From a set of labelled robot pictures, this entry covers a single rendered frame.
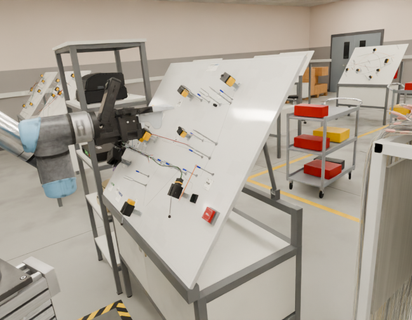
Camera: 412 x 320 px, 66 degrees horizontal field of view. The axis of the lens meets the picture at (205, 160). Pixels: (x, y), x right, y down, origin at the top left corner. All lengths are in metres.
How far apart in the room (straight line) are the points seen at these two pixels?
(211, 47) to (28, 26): 5.23
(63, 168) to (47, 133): 0.09
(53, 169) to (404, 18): 12.39
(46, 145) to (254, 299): 1.14
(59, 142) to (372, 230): 0.90
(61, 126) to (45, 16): 8.08
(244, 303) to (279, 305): 0.26
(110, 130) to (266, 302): 1.15
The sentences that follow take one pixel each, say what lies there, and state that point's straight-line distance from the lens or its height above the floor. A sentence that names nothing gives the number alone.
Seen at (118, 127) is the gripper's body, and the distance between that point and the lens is 0.83.
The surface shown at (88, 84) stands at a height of 1.59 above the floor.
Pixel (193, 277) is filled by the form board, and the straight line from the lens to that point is 1.29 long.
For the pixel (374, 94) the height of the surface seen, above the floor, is 0.64.
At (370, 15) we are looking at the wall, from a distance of 13.25.
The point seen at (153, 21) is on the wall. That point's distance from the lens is 9.81.
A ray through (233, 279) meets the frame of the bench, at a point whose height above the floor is 0.80.
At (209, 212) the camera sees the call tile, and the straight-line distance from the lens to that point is 1.26.
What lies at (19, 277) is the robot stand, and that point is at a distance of 1.06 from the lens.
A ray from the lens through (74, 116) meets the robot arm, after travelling 0.81.
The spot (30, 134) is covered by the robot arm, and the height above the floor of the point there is 1.57.
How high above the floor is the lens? 1.70
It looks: 18 degrees down
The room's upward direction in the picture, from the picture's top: 4 degrees counter-clockwise
